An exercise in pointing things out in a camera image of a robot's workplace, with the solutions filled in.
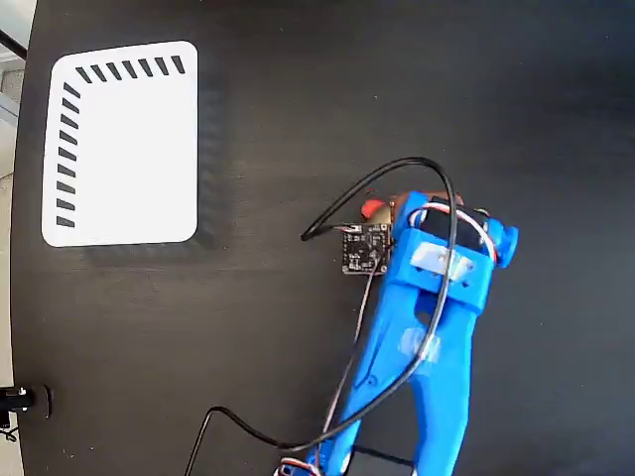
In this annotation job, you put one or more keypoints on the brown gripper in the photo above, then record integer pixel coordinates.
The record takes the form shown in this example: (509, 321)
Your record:
(381, 212)

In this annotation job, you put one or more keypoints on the red turtle toy gold shell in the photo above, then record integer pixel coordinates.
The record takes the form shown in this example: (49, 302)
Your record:
(377, 210)

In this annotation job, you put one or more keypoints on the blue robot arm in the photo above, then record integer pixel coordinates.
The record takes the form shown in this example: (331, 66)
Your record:
(431, 357)

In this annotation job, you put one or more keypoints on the white tray with black stripes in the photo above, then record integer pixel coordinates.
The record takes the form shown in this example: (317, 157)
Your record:
(134, 158)

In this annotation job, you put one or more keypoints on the black diagonal bar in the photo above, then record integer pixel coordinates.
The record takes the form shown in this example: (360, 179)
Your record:
(12, 44)

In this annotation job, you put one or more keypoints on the black table clamp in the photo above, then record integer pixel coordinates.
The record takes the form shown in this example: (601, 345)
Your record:
(22, 399)

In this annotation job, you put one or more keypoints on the small camera circuit board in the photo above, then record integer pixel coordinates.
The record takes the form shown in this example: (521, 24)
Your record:
(366, 248)

